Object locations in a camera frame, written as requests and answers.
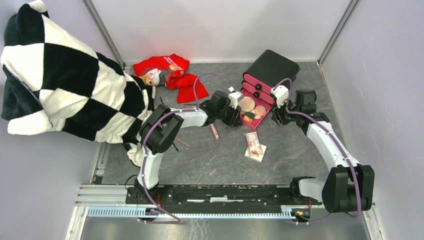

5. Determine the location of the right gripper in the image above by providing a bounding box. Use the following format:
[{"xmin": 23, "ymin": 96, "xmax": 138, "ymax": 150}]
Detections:
[{"xmin": 270, "ymin": 95, "xmax": 301, "ymax": 127}]

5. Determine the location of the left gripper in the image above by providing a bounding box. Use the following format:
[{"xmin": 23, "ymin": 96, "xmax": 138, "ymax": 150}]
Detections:
[{"xmin": 216, "ymin": 101, "xmax": 243, "ymax": 128}]

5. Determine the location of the large beige powder puff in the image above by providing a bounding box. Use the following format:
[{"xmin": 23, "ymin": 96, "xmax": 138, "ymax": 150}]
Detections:
[{"xmin": 237, "ymin": 96, "xmax": 256, "ymax": 113}]

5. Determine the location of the orange round sponge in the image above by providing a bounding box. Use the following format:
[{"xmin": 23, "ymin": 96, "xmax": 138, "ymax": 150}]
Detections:
[{"xmin": 254, "ymin": 105, "xmax": 267, "ymax": 119}]

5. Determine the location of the black pink drawer organizer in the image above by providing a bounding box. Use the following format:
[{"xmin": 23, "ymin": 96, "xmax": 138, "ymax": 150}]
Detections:
[{"xmin": 241, "ymin": 49, "xmax": 300, "ymax": 131}]

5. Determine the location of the small tan beauty sponge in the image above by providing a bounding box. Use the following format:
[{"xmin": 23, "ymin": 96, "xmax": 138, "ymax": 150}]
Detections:
[{"xmin": 243, "ymin": 115, "xmax": 253, "ymax": 124}]

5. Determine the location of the green round mirror brush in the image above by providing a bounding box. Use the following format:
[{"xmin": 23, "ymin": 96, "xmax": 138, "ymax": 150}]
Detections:
[{"xmin": 244, "ymin": 112, "xmax": 256, "ymax": 119}]

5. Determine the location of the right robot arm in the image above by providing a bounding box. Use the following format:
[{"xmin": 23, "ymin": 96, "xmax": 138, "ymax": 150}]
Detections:
[{"xmin": 270, "ymin": 85, "xmax": 375, "ymax": 214}]

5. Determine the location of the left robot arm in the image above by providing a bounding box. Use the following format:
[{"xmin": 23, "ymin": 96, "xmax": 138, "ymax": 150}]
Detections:
[{"xmin": 134, "ymin": 90, "xmax": 244, "ymax": 204}]

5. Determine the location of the pink makeup package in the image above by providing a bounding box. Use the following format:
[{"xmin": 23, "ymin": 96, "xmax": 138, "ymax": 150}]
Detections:
[{"xmin": 244, "ymin": 131, "xmax": 263, "ymax": 155}]

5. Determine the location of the rose pencil near mirror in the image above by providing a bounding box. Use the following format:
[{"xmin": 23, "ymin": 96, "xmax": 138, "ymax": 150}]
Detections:
[{"xmin": 175, "ymin": 137, "xmax": 191, "ymax": 148}]

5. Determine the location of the red cloth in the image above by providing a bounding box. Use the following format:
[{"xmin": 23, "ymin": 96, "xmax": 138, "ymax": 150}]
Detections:
[{"xmin": 133, "ymin": 54, "xmax": 209, "ymax": 104}]

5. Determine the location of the small plush doll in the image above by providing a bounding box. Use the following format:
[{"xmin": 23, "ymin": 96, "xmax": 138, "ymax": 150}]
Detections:
[{"xmin": 140, "ymin": 68, "xmax": 168, "ymax": 86}]

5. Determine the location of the black white checkered blanket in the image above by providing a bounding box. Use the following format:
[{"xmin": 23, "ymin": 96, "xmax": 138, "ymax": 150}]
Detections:
[{"xmin": 0, "ymin": 0, "xmax": 156, "ymax": 167}]

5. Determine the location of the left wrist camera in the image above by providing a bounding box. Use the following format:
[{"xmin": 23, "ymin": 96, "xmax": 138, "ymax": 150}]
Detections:
[{"xmin": 227, "ymin": 86, "xmax": 244, "ymax": 109}]

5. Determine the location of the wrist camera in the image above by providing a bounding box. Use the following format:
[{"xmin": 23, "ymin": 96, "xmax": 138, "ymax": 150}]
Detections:
[
  {"xmin": 270, "ymin": 85, "xmax": 290, "ymax": 108},
  {"xmin": 227, "ymin": 86, "xmax": 244, "ymax": 109}
]

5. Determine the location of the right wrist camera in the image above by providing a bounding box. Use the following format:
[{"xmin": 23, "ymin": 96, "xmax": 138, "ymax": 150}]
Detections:
[{"xmin": 270, "ymin": 85, "xmax": 290, "ymax": 108}]

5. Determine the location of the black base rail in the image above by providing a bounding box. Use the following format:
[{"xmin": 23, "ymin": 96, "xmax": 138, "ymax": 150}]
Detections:
[{"xmin": 125, "ymin": 183, "xmax": 322, "ymax": 216}]

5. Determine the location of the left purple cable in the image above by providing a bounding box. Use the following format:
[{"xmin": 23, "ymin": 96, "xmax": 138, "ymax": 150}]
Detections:
[{"xmin": 139, "ymin": 72, "xmax": 233, "ymax": 225}]

